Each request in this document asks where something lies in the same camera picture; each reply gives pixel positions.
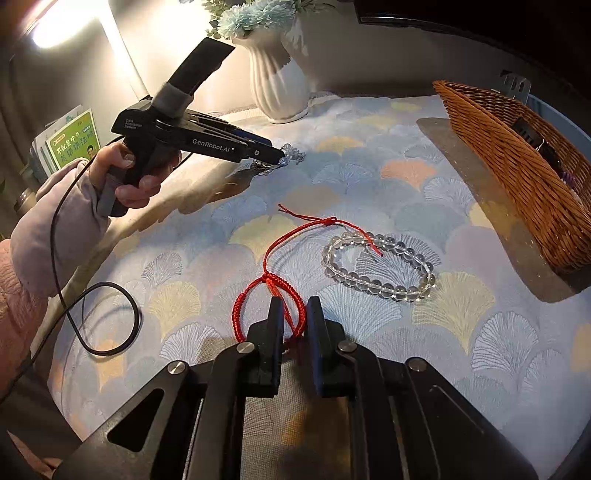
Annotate green cover workbook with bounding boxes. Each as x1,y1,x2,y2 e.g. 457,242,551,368
45,108,101,169

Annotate fan pattern tablecloth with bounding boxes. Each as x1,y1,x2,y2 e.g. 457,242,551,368
55,95,591,480

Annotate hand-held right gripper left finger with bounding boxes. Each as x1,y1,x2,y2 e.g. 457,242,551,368
53,296,286,480

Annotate white cover workbook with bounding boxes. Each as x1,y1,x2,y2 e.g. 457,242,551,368
30,105,81,171

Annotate red string bracelet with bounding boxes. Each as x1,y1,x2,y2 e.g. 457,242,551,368
232,204,385,354

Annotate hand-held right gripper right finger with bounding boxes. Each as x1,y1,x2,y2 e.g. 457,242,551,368
306,296,541,480

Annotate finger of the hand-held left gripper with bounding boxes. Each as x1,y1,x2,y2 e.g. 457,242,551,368
225,122,274,146
235,137,287,167

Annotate silver crystal bracelet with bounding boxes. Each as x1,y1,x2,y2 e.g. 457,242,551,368
252,143,306,178

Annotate clear bead bracelet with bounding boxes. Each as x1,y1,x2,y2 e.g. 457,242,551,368
322,232,437,303

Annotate black cable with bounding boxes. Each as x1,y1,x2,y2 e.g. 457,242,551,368
0,152,195,402

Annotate black wristwatch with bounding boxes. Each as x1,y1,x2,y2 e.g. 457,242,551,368
510,117,566,181

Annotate brown wicker basket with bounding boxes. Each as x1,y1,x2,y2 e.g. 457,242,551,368
433,80,591,275

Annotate white desk lamp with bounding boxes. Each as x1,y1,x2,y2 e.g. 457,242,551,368
28,0,153,104

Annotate black monitor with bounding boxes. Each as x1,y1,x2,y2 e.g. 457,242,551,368
353,0,591,61

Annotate person's left forearm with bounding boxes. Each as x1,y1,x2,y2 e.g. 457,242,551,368
0,159,112,370

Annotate beige cylindrical bottle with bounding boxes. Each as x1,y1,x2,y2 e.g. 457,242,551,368
13,185,42,217

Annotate blue and white flower bouquet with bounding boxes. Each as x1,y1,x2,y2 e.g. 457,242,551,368
178,0,338,40

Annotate white ribbed vase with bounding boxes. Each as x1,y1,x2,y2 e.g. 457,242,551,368
232,18,311,124

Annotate person's left hand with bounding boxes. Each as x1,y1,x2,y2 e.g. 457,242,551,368
89,141,183,209

